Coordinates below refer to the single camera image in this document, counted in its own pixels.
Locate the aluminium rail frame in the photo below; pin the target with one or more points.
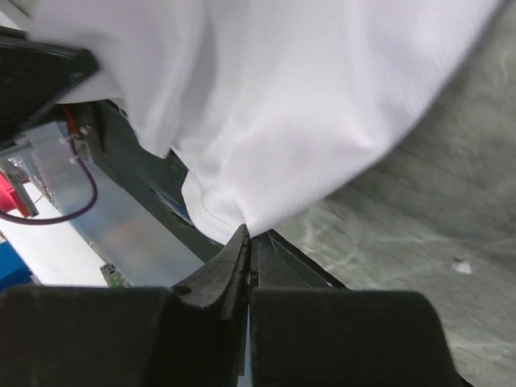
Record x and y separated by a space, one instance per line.
117 230

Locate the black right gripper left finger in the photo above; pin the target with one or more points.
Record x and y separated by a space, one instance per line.
191 334

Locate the black base beam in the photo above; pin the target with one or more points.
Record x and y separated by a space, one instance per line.
156 183

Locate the white t shirt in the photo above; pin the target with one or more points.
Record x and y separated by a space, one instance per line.
271 105

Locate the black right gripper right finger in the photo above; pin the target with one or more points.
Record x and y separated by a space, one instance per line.
325 336

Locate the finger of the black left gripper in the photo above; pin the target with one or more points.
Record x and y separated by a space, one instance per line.
35 76

